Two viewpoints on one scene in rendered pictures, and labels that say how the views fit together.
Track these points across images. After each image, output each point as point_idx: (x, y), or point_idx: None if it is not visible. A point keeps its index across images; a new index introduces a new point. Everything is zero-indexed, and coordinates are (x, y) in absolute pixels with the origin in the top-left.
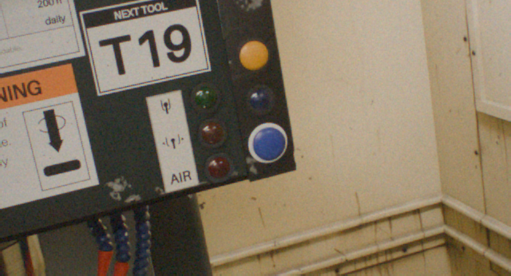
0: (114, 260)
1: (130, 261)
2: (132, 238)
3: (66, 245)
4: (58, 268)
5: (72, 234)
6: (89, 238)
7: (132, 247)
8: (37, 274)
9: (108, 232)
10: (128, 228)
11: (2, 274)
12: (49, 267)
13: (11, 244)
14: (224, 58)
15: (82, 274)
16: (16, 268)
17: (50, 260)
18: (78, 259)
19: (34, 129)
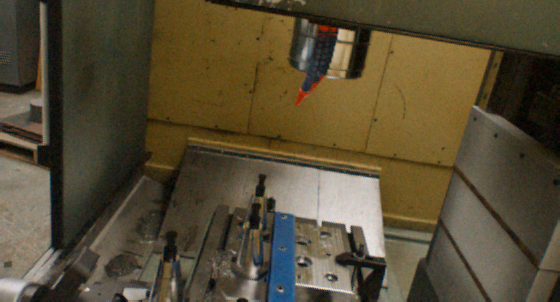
0: (537, 215)
1: (542, 226)
2: (553, 211)
3: (528, 176)
4: (517, 188)
5: (534, 171)
6: (538, 184)
7: (549, 217)
8: (309, 62)
9: (547, 191)
10: (556, 200)
11: (295, 45)
12: (514, 182)
13: (303, 35)
14: None
15: (521, 205)
16: (299, 48)
17: (517, 178)
18: (526, 193)
19: None
